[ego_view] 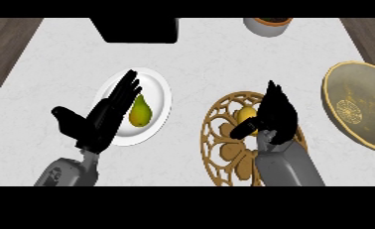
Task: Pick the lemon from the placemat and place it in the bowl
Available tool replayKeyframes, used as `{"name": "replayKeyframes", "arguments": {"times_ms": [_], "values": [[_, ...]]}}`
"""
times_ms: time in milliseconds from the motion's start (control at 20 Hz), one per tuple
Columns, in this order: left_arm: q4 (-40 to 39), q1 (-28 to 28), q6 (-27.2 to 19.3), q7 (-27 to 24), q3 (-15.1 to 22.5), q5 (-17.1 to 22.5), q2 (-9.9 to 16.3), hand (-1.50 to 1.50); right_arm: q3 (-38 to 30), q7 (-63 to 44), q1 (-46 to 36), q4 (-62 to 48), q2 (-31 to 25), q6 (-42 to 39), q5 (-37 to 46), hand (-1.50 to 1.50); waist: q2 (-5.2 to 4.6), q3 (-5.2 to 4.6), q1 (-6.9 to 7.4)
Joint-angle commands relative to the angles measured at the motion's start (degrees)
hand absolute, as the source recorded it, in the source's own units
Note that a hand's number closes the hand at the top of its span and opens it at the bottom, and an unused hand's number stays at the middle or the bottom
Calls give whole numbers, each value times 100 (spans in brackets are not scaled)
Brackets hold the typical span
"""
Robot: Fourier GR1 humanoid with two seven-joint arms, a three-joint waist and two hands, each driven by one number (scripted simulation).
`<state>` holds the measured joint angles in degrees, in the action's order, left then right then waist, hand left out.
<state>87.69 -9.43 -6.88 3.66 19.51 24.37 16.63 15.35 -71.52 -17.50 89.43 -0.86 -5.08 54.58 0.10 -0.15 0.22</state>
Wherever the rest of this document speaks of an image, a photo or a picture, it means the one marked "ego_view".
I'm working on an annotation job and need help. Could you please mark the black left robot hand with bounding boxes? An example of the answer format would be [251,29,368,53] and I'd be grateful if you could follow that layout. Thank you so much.
[50,69,143,155]

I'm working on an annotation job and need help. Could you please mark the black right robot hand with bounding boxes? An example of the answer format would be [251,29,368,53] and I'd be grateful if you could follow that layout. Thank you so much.
[229,79,298,146]

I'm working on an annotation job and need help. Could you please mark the yellow lemon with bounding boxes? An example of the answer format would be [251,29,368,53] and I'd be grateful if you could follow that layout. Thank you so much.
[236,105,261,138]

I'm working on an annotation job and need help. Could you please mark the round golden openwork placemat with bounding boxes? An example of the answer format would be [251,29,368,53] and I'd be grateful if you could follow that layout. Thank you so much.
[199,90,309,187]

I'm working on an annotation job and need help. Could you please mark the gold rimmed olive bowl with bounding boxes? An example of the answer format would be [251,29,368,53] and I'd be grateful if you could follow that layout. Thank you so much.
[320,60,375,151]

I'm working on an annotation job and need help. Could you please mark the green yellow pear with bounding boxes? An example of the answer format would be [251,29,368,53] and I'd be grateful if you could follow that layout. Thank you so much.
[127,93,154,128]

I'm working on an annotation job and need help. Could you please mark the white plate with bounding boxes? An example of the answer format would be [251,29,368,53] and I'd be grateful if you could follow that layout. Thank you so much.
[93,66,173,147]

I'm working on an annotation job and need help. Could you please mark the black appliance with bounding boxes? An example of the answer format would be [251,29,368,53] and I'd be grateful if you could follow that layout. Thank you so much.
[89,17,180,45]

